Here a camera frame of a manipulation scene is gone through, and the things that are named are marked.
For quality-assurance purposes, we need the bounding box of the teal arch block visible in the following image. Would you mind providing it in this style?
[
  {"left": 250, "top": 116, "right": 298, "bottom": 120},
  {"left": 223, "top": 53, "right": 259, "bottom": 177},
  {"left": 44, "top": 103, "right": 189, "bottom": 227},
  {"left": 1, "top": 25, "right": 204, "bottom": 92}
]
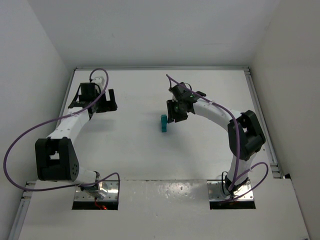
[{"left": 161, "top": 125, "right": 167, "bottom": 133}]

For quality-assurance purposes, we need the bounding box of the teal pentagon roof block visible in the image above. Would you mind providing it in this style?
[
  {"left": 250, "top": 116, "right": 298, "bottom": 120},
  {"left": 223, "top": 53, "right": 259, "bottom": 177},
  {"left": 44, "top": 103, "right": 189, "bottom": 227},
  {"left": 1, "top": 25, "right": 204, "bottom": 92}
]
[{"left": 160, "top": 114, "right": 168, "bottom": 121}]

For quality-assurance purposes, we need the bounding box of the teal small rectangular block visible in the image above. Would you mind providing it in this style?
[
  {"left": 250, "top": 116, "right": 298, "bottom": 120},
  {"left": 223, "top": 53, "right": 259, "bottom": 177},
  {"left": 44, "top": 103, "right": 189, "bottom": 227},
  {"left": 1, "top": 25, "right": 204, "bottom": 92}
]
[{"left": 161, "top": 117, "right": 168, "bottom": 126}]

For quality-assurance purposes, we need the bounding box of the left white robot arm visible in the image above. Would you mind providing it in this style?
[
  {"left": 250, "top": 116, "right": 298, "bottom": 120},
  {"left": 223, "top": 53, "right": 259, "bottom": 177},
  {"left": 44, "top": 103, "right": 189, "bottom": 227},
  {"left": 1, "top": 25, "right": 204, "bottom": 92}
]
[{"left": 35, "top": 76, "right": 118, "bottom": 199}]

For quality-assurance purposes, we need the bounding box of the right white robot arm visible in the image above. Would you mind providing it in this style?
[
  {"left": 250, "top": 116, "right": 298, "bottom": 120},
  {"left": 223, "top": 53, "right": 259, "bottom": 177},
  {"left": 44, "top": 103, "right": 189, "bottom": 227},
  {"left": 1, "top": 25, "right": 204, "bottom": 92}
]
[{"left": 161, "top": 82, "right": 266, "bottom": 195}]

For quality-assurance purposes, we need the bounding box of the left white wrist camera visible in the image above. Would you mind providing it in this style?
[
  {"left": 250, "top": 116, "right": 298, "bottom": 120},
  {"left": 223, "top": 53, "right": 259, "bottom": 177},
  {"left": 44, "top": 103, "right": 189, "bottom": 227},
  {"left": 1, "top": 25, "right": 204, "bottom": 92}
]
[{"left": 92, "top": 76, "right": 106, "bottom": 89}]

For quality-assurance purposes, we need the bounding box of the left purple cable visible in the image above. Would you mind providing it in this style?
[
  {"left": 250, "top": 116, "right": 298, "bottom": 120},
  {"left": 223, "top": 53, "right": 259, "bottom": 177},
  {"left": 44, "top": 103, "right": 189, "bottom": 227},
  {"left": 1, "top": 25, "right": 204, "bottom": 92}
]
[{"left": 3, "top": 67, "right": 120, "bottom": 192}]

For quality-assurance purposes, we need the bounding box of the purple cable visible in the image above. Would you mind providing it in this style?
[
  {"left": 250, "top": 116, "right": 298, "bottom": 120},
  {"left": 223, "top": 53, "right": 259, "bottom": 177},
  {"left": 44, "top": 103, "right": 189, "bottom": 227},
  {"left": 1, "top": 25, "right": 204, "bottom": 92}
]
[
  {"left": 3, "top": 67, "right": 120, "bottom": 192},
  {"left": 165, "top": 73, "right": 270, "bottom": 201}
]

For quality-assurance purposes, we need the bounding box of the aluminium frame rail back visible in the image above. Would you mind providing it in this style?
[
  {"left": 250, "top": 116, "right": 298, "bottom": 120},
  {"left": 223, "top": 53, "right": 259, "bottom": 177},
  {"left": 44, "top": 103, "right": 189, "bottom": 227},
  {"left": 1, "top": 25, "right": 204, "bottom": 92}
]
[{"left": 75, "top": 66, "right": 250, "bottom": 71}]

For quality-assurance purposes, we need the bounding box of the aluminium frame rail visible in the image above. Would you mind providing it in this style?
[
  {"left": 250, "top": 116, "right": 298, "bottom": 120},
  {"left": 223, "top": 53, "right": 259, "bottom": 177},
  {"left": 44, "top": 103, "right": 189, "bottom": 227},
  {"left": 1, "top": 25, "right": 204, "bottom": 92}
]
[
  {"left": 7, "top": 68, "right": 77, "bottom": 240},
  {"left": 244, "top": 68, "right": 285, "bottom": 179},
  {"left": 75, "top": 66, "right": 250, "bottom": 71}
]

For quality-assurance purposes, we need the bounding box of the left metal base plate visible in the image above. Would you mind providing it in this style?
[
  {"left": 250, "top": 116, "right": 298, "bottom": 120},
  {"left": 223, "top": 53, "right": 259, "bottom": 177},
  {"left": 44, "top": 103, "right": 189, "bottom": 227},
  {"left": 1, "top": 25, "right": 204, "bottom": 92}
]
[{"left": 74, "top": 180, "right": 119, "bottom": 202}]

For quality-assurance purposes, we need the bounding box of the metal base plate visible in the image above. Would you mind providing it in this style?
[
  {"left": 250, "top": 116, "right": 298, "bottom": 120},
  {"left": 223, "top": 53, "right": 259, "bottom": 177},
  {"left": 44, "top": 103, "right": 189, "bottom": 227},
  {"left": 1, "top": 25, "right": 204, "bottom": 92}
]
[
  {"left": 207, "top": 180, "right": 254, "bottom": 202},
  {"left": 74, "top": 180, "right": 119, "bottom": 202}
]

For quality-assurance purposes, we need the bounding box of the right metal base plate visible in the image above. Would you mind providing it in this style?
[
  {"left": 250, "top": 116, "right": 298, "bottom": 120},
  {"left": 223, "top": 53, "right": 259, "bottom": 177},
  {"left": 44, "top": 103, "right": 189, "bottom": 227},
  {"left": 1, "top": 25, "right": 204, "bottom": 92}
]
[{"left": 207, "top": 180, "right": 254, "bottom": 202}]

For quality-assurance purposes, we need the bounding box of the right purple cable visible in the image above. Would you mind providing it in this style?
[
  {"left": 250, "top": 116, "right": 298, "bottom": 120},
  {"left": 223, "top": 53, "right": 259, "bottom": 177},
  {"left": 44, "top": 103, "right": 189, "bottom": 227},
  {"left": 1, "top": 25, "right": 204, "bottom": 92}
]
[{"left": 165, "top": 73, "right": 270, "bottom": 201}]

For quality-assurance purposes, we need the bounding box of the aluminium frame rail left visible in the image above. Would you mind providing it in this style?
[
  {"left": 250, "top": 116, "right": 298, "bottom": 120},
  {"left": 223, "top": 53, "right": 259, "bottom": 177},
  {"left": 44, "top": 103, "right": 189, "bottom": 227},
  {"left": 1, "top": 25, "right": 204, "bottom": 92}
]
[{"left": 7, "top": 68, "right": 77, "bottom": 240}]

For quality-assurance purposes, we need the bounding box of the aluminium frame rail right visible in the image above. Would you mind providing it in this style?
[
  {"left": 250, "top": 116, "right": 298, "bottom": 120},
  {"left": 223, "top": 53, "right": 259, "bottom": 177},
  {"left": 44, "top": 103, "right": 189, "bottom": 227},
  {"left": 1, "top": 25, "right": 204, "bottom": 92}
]
[{"left": 244, "top": 68, "right": 285, "bottom": 179}]

